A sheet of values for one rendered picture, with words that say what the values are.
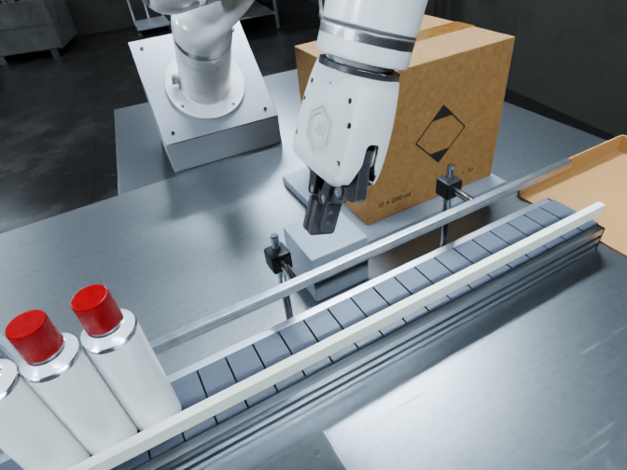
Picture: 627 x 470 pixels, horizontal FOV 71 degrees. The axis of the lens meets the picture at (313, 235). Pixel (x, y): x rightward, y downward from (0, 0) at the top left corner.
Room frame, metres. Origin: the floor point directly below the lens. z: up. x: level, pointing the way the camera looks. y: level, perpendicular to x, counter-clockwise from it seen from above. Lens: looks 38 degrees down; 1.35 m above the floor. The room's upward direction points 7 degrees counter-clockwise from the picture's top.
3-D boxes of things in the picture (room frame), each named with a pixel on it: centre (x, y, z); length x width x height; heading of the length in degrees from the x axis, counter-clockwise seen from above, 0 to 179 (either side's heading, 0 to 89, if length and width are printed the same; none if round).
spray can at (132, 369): (0.28, 0.20, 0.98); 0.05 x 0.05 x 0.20
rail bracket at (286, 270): (0.44, 0.04, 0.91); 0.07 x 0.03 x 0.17; 24
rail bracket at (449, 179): (0.56, -0.23, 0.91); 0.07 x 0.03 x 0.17; 24
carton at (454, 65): (0.80, -0.19, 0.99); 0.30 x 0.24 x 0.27; 113
